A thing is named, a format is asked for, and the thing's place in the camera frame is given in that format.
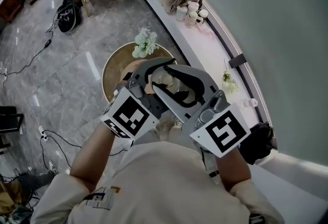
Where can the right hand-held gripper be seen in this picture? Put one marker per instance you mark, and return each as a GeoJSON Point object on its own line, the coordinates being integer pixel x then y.
{"type": "Point", "coordinates": [223, 130]}

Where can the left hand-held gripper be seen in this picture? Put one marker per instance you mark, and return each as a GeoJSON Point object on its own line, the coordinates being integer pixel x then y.
{"type": "Point", "coordinates": [130, 115]}

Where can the clear glass vase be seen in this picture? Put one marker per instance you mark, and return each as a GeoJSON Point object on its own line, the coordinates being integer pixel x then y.
{"type": "Point", "coordinates": [166, 80]}

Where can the person's right forearm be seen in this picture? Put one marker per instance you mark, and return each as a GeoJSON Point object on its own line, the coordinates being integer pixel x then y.
{"type": "Point", "coordinates": [233, 171]}

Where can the person's left forearm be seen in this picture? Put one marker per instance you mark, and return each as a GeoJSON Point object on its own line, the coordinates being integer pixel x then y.
{"type": "Point", "coordinates": [89, 156]}

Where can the white flower bunch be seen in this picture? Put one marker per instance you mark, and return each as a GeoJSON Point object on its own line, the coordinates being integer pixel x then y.
{"type": "Point", "coordinates": [144, 41]}

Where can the person's pale shoe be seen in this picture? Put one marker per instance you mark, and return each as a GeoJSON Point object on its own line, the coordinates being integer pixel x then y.
{"type": "Point", "coordinates": [179, 122]}

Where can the round wooden tray table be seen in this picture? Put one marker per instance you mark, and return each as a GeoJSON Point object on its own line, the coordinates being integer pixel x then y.
{"type": "Point", "coordinates": [115, 77]}

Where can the small flower sprig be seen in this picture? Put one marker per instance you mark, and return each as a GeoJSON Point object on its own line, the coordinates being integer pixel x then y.
{"type": "Point", "coordinates": [229, 82]}

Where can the white window ledge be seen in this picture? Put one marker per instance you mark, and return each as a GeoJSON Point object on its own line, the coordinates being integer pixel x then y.
{"type": "Point", "coordinates": [200, 46]}

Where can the black duffel bag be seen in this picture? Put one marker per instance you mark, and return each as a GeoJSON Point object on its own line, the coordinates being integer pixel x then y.
{"type": "Point", "coordinates": [69, 16]}

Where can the person's cream shirt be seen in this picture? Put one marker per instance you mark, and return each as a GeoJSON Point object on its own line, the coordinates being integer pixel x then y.
{"type": "Point", "coordinates": [153, 187]}

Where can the white power strip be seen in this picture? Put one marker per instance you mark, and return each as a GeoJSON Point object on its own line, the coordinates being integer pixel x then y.
{"type": "Point", "coordinates": [42, 133]}

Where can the wooden cabinet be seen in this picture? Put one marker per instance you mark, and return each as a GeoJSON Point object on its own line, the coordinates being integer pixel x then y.
{"type": "Point", "coordinates": [10, 5]}

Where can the black chair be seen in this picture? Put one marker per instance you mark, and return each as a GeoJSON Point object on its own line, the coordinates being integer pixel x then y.
{"type": "Point", "coordinates": [9, 120]}

